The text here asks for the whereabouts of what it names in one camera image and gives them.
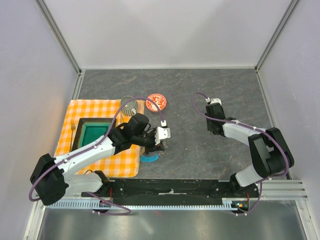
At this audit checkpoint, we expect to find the blue tag keyring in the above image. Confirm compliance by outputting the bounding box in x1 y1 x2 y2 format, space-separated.
140 142 168 163

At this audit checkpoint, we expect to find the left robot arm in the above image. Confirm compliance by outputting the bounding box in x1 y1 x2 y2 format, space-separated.
28 113 171 206

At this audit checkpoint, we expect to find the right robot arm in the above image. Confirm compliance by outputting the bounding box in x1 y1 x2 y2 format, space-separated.
205 102 295 197

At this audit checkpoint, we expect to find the orange checkered cloth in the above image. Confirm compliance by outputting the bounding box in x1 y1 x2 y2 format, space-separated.
54 99 141 178

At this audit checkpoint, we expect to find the silver knife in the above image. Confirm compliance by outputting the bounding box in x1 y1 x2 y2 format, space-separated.
119 114 125 124

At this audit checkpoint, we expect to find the grey striped mug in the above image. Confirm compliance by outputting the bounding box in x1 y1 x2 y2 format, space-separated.
120 96 139 117

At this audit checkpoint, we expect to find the red white patterned bowl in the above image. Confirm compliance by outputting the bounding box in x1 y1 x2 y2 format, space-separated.
145 93 167 113

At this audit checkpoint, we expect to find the black teal square plate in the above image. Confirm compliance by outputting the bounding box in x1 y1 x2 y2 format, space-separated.
70 117 116 152

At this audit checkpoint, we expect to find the silver fork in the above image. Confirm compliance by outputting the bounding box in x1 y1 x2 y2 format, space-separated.
69 120 76 152

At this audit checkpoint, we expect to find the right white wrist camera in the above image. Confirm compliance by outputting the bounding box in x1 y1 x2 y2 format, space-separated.
205 97 222 106

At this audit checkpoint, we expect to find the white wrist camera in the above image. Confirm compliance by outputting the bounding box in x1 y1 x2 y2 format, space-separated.
205 97 222 106
155 120 171 145

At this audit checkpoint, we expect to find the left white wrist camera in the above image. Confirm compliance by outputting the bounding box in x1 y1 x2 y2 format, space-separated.
155 120 171 145

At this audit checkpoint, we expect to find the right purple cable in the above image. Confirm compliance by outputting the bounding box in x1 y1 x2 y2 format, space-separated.
190 92 291 217

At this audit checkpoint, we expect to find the purple cable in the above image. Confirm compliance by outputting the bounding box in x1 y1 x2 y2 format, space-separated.
190 92 291 217
28 96 167 216

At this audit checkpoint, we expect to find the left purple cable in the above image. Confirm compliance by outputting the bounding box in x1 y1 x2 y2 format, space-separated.
28 96 167 216

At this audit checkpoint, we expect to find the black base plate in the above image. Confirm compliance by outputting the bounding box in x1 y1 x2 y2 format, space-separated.
96 178 259 206

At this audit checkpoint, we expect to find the slotted cable duct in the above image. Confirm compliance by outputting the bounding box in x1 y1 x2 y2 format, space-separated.
46 198 249 211

